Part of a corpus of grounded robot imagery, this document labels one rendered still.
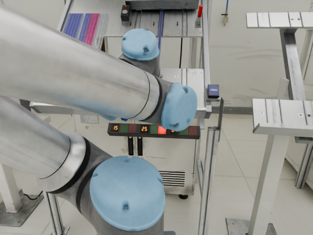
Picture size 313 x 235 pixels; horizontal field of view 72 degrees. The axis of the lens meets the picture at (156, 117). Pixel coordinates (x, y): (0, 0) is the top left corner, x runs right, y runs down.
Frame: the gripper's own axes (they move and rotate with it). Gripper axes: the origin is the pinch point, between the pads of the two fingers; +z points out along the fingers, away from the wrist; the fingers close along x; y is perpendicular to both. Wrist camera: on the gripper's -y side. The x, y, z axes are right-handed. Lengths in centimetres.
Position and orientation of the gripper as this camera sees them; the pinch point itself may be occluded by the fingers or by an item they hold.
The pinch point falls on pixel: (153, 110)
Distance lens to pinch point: 76.1
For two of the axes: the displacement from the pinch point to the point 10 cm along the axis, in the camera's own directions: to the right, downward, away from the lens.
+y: -0.6, 9.0, -4.3
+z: 0.6, 4.3, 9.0
